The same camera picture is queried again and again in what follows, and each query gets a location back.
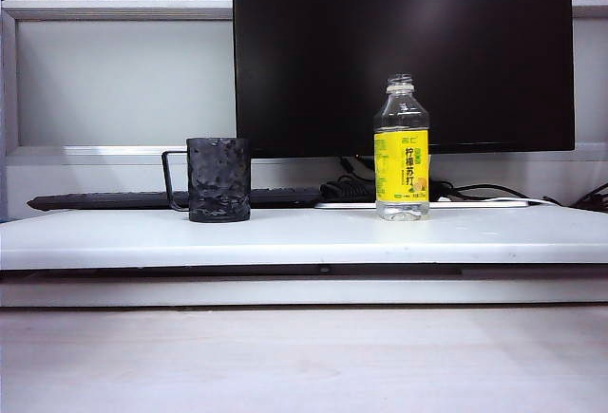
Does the black textured cup with handle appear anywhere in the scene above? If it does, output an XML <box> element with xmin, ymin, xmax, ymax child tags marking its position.
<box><xmin>161</xmin><ymin>136</ymin><xmax>252</xmax><ymax>223</ymax></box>

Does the aluminium framed partition panel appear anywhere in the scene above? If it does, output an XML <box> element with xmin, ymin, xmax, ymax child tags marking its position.
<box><xmin>0</xmin><ymin>0</ymin><xmax>608</xmax><ymax>167</ymax></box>

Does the clear bottle with yellow label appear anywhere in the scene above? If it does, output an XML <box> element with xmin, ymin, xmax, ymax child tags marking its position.
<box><xmin>373</xmin><ymin>73</ymin><xmax>431</xmax><ymax>222</ymax></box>

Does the black computer monitor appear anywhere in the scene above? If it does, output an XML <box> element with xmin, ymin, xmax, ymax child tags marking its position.
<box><xmin>231</xmin><ymin>0</ymin><xmax>578</xmax><ymax>159</ymax></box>

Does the black keyboard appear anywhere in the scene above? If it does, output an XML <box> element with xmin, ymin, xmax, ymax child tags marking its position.
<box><xmin>27</xmin><ymin>187</ymin><xmax>324</xmax><ymax>211</ymax></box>

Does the black power adapter cable bundle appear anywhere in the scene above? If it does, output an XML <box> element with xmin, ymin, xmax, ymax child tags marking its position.
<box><xmin>320</xmin><ymin>173</ymin><xmax>379</xmax><ymax>200</ymax></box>

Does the long black cable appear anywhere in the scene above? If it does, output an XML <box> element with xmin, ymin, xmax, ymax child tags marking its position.
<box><xmin>429</xmin><ymin>179</ymin><xmax>564</xmax><ymax>206</ymax></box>

